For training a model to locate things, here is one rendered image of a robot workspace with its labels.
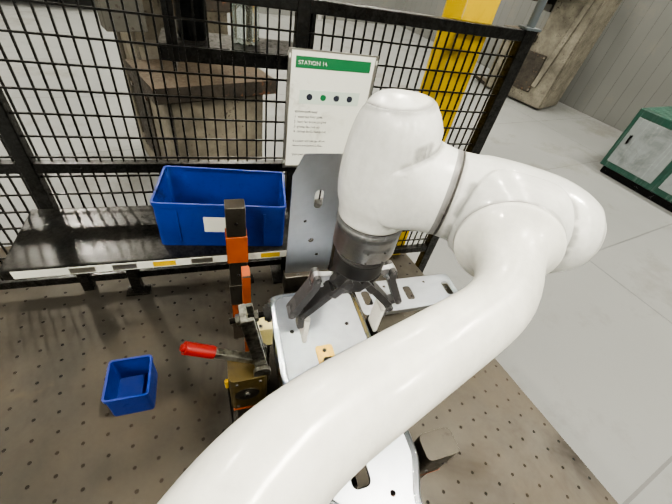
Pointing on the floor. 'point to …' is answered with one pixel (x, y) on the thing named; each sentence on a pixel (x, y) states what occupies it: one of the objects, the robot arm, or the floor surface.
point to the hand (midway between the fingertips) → (339, 327)
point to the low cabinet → (644, 156)
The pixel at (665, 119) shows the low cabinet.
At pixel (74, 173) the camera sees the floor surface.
